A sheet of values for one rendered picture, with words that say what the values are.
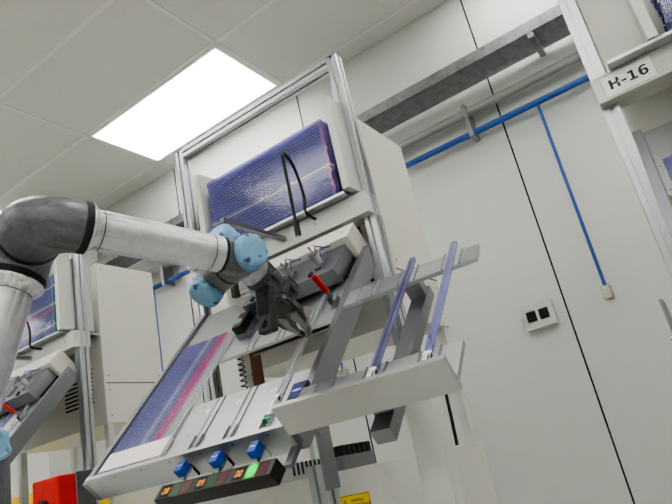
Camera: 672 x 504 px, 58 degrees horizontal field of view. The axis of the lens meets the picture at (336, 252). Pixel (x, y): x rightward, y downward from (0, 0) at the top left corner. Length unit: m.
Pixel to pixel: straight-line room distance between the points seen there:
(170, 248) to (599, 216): 2.31
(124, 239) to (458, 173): 2.47
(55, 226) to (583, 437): 2.48
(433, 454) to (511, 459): 1.94
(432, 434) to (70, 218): 0.77
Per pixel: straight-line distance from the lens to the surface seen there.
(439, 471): 1.24
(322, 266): 1.72
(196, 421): 1.61
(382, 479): 1.55
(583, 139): 3.23
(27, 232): 1.14
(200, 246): 1.21
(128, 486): 1.69
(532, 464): 3.13
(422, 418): 1.24
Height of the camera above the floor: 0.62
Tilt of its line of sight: 19 degrees up
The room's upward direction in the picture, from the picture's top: 12 degrees counter-clockwise
